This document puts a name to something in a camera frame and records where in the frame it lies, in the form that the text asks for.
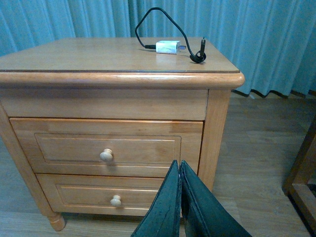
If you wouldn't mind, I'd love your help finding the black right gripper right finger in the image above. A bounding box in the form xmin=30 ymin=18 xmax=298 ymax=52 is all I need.
xmin=180 ymin=160 xmax=251 ymax=237

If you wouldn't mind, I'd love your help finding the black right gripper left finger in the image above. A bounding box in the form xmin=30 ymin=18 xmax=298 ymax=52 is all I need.
xmin=132 ymin=160 xmax=182 ymax=237

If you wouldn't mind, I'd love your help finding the wooden drawer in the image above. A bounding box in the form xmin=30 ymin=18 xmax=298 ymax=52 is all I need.
xmin=37 ymin=174 xmax=163 ymax=216
xmin=10 ymin=118 xmax=203 ymax=178

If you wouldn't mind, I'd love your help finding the wooden nightstand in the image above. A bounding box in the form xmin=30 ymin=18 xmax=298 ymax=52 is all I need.
xmin=0 ymin=38 xmax=244 ymax=231

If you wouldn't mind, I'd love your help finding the white power adapter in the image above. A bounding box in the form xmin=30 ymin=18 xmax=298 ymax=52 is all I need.
xmin=156 ymin=40 xmax=187 ymax=54

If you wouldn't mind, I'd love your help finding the grey-blue pleated curtain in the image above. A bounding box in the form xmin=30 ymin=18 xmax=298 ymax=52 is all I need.
xmin=0 ymin=0 xmax=316 ymax=95

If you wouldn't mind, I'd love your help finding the dark wooden furniture frame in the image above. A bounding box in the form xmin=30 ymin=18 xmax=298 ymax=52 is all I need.
xmin=282 ymin=120 xmax=316 ymax=233

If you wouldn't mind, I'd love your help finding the black charging cable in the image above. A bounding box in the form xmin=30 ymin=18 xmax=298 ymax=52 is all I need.
xmin=134 ymin=7 xmax=207 ymax=64

